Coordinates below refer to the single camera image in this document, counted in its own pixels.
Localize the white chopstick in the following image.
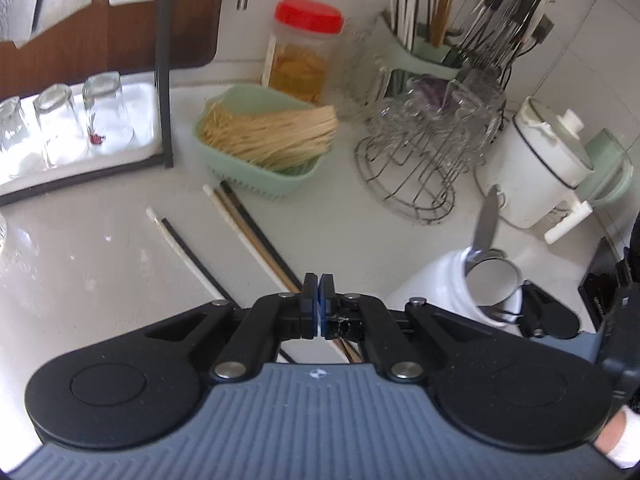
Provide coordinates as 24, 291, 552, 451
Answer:
201, 184, 299, 284
145, 207, 232, 307

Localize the cluster of crystal glass cups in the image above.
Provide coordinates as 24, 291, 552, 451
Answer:
367, 74, 506, 161

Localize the purple bowl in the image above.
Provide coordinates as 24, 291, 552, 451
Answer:
410, 74, 451, 106

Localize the white drip tray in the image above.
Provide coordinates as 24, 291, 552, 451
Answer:
0, 81, 166, 197

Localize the clear drinking glass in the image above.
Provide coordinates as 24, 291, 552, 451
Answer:
33, 83, 82, 168
81, 72, 137, 153
0, 97, 29, 178

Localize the green utensil drainer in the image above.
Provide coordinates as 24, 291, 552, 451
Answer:
375, 10, 473, 103

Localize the brown wooden cutting board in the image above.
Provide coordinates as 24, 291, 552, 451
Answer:
0, 0, 230, 102

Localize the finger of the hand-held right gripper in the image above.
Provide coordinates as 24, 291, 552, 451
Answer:
520, 283, 580, 340

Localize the silver metal spoon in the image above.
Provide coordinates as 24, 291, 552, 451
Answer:
465, 184, 503, 268

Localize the wire cup rack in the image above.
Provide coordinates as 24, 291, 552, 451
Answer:
354, 72, 507, 225

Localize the brown chopstick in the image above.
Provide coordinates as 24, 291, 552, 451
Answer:
214, 189, 362, 364

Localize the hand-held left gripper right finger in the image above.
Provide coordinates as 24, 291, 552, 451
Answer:
318, 273, 501, 384

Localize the textured glass pitcher with handle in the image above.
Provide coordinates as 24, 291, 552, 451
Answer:
440, 72, 507, 133

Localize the white electric cooking pot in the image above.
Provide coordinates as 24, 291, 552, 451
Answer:
476, 96, 597, 245

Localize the black glass cooktop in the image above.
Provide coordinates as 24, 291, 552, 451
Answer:
577, 235, 632, 322

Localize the person's right forearm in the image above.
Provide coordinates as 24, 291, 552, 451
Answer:
595, 406, 640, 467

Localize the tall clear glass pitcher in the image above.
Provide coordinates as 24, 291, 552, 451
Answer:
325, 25, 396, 121

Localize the bundle of dried noodles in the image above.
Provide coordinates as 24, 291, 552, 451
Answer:
200, 105, 339, 170

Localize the bundle of upright chopsticks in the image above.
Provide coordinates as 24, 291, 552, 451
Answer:
389, 0, 455, 48

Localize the green electric kettle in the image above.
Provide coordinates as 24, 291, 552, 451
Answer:
575, 127, 634, 207

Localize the white ceramic utensil jar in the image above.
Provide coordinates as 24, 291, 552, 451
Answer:
384, 249, 524, 329

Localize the black metal dish rack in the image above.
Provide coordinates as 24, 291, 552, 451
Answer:
0, 0, 176, 209

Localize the red-lidded plastic jar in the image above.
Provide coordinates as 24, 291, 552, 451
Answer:
261, 0, 346, 105

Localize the green plastic basket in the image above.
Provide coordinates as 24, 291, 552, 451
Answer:
194, 83, 340, 197

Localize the black chopstick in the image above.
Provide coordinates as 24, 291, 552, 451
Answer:
220, 181, 304, 279
161, 218, 297, 364

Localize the row of hanging kitchen utensils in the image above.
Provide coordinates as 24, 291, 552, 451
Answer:
457, 0, 557, 68

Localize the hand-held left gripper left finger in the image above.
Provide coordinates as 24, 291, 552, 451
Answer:
144, 272, 319, 382

